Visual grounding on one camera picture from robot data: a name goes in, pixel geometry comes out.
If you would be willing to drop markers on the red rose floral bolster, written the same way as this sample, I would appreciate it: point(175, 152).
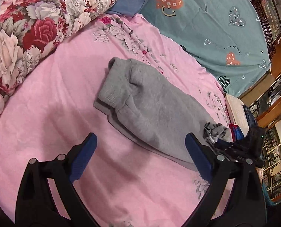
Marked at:
point(31, 29)

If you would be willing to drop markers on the cream quilted pillow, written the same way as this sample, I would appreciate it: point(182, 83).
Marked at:
point(236, 113)

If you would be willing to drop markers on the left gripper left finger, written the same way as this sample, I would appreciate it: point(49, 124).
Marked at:
point(35, 205)

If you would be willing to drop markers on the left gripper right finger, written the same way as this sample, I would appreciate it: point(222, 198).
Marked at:
point(234, 196)

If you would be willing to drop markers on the teal heart print quilt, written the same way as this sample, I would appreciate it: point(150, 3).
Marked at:
point(225, 37)

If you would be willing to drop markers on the grey sweatpants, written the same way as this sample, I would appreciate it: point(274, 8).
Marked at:
point(153, 113)

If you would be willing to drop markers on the red and blue garment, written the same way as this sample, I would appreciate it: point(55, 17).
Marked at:
point(236, 132)

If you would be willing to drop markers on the dark navy patterned cloth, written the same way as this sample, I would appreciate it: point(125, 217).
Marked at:
point(251, 120)

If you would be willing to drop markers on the wooden display cabinet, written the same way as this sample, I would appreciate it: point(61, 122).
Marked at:
point(264, 99)

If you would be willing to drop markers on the pink floral bed sheet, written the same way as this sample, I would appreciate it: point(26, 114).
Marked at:
point(123, 184)

